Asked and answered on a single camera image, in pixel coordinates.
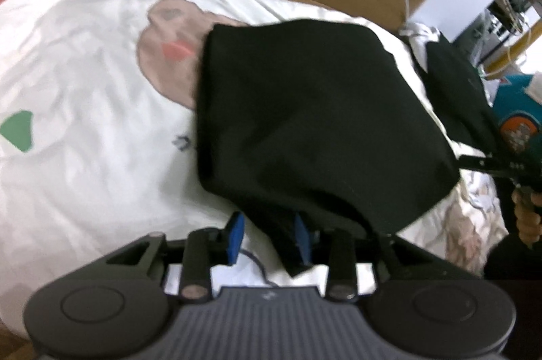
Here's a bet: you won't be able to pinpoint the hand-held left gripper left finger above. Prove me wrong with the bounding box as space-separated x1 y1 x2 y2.
106 211 246 302

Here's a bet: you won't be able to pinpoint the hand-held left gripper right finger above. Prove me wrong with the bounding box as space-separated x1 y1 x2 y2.
293 212 424 302

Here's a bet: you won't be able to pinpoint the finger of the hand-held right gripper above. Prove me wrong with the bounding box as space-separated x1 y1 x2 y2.
457 154 511 178

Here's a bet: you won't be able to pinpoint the black pants patterned side stripes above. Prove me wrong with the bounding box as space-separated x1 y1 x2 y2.
192 19 463 279

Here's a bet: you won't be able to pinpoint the person's right hand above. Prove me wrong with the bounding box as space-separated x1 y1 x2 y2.
511 188 542 248

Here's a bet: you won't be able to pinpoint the teal printed bag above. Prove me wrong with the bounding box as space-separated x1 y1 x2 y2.
492 74 542 154

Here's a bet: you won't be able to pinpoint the folded black garment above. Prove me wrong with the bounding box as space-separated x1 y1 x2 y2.
417 33 501 158

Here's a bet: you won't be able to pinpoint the white cloth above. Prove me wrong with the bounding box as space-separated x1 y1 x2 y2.
399 21 442 69

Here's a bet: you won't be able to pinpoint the bear printed blanket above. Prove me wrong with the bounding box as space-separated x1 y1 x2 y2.
0 0 509 346

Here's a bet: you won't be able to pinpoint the yellow metal frame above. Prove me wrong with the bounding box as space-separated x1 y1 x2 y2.
482 0 542 82

